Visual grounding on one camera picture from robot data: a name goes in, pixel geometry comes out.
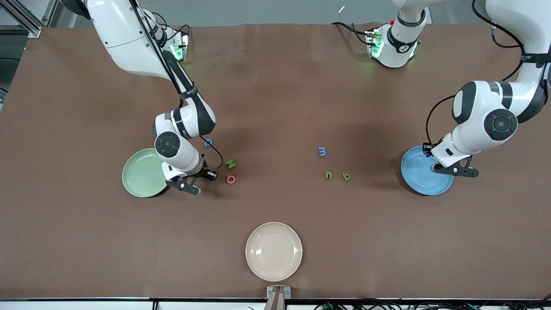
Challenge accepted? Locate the beige round plate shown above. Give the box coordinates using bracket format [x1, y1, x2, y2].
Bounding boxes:
[245, 222, 303, 282]

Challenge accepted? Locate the black base cable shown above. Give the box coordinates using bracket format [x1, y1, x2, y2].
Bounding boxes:
[331, 22, 376, 46]

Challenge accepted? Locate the aluminium frame post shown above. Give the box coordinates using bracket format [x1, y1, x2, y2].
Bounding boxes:
[0, 0, 59, 38]

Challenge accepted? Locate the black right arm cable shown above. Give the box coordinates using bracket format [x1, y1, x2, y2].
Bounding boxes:
[127, 0, 224, 172]

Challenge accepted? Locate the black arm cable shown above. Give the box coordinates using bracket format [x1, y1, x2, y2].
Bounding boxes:
[425, 0, 528, 147]
[127, 0, 224, 172]

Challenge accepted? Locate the brown table cover sheet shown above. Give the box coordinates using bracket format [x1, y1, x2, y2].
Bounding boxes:
[0, 22, 551, 300]

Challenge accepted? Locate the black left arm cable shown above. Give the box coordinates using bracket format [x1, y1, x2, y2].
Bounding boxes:
[425, 0, 528, 147]

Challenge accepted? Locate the beige mount bar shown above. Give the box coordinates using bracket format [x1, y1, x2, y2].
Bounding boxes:
[263, 288, 287, 310]

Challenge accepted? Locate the blue round plate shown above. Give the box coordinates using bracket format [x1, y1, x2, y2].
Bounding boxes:
[400, 146, 454, 196]

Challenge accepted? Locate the light green round plate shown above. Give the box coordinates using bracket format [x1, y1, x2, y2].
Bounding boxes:
[122, 148, 173, 198]

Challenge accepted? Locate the metal base connector bracket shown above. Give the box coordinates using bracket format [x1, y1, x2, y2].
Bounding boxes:
[365, 28, 384, 59]
[170, 32, 190, 62]

